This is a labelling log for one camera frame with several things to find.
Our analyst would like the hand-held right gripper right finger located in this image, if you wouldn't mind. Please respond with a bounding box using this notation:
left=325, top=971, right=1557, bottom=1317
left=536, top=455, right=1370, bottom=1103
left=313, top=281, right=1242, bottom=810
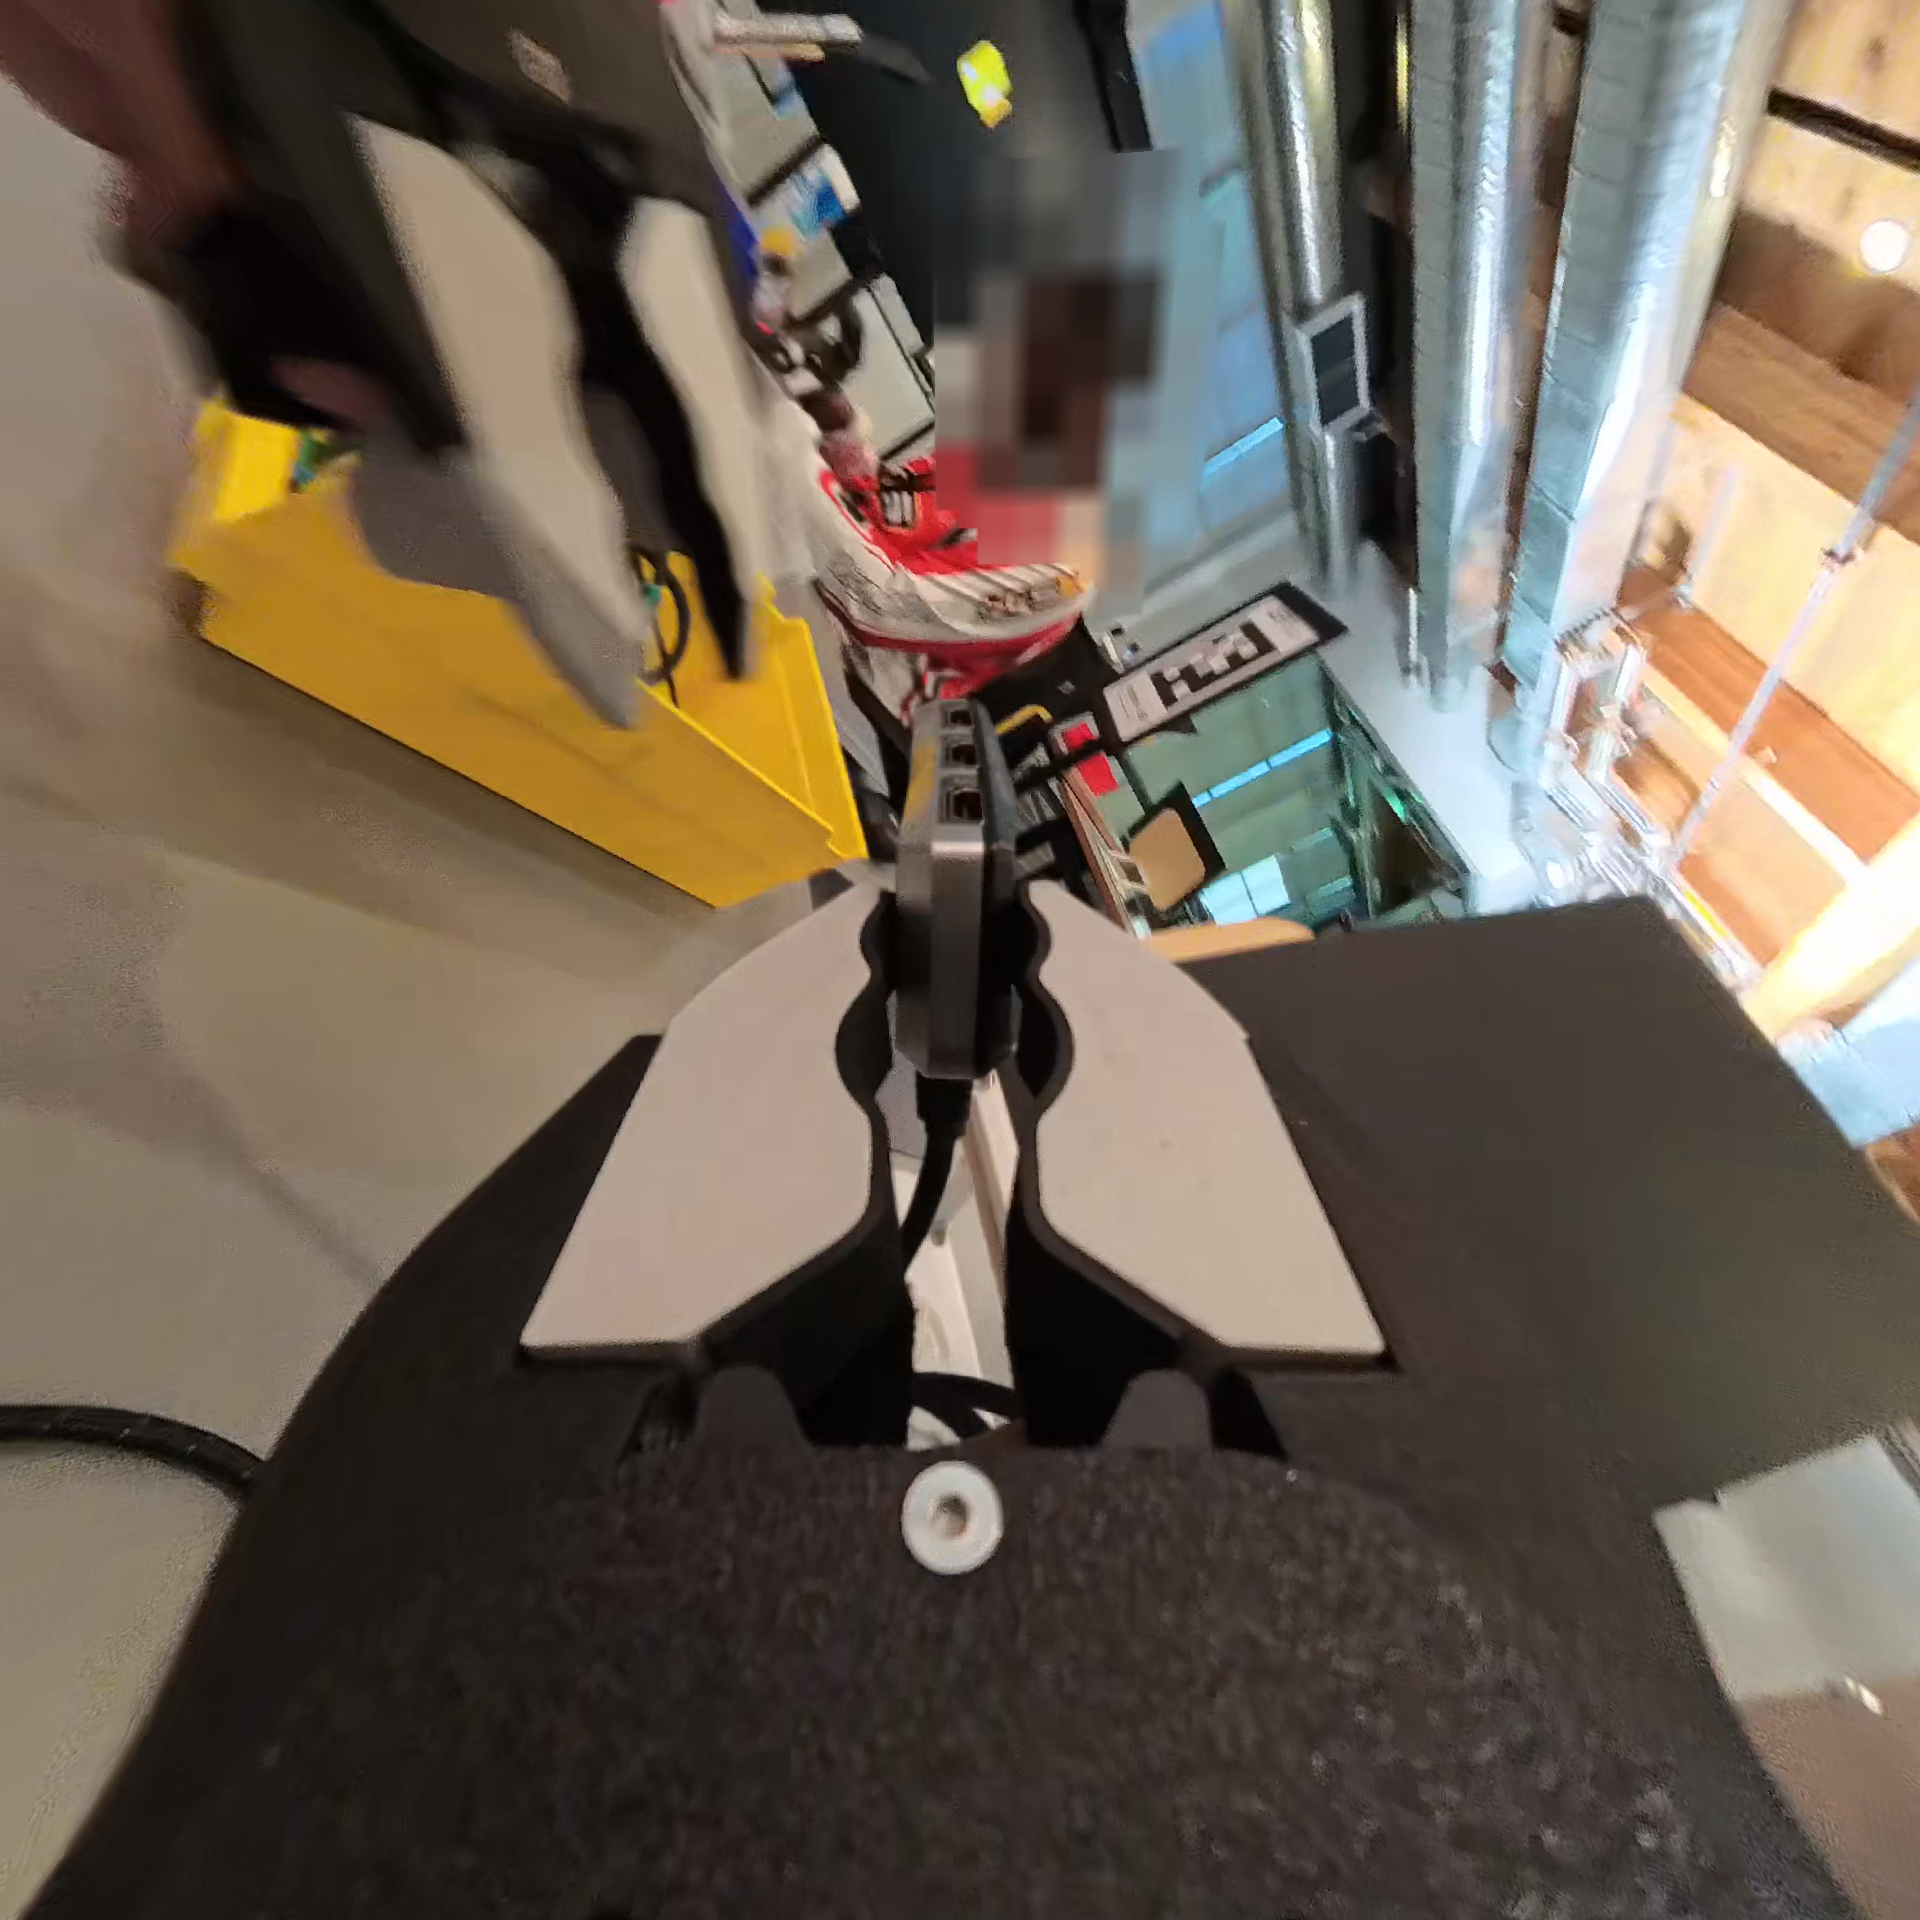
left=997, top=879, right=1393, bottom=1370

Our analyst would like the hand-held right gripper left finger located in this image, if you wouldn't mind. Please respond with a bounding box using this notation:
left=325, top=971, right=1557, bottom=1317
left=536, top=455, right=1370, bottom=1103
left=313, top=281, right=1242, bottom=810
left=518, top=885, right=906, bottom=1364

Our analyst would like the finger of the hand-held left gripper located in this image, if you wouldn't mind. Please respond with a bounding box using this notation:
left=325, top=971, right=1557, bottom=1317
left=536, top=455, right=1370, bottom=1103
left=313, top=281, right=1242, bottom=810
left=619, top=198, right=785, bottom=682
left=350, top=119, right=649, bottom=731

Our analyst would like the black hub cable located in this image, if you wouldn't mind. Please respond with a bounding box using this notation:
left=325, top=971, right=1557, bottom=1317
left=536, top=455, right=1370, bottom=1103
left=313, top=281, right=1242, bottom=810
left=896, top=1068, right=1025, bottom=1445

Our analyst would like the black braided green-plug video cable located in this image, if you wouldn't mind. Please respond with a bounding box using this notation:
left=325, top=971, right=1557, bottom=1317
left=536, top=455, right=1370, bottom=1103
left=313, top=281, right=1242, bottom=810
left=630, top=543, right=696, bottom=710

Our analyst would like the yellow plastic bin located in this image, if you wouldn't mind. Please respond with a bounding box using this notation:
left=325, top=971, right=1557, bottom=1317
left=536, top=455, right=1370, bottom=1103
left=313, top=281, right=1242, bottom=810
left=170, top=393, right=873, bottom=911

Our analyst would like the grey port hub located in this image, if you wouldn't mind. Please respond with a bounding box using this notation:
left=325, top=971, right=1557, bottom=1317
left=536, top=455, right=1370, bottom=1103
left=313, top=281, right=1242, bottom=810
left=892, top=694, right=1038, bottom=1082

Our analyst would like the person's left hand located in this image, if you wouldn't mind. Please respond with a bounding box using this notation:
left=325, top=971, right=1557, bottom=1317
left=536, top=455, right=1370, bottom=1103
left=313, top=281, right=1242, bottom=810
left=0, top=0, right=242, bottom=266

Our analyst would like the red and white sneaker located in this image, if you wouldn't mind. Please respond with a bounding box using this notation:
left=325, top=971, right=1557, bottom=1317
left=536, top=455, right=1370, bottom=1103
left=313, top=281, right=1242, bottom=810
left=814, top=427, right=1100, bottom=694

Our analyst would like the wooden chair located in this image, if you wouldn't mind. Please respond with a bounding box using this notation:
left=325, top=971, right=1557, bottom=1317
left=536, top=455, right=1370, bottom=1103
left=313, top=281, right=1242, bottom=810
left=1122, top=787, right=1229, bottom=911

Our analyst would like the black flat panel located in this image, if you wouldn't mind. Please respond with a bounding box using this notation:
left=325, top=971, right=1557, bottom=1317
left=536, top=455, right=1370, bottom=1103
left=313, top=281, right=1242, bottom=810
left=1185, top=897, right=1920, bottom=1508

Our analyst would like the black and white marker board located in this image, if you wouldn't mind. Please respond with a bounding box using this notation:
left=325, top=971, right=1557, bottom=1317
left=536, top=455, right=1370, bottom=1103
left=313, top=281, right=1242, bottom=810
left=1100, top=582, right=1346, bottom=748

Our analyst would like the silver ventilation duct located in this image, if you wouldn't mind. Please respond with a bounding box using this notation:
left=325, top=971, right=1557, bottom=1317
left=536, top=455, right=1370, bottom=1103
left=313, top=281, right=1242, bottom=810
left=1253, top=0, right=1748, bottom=767

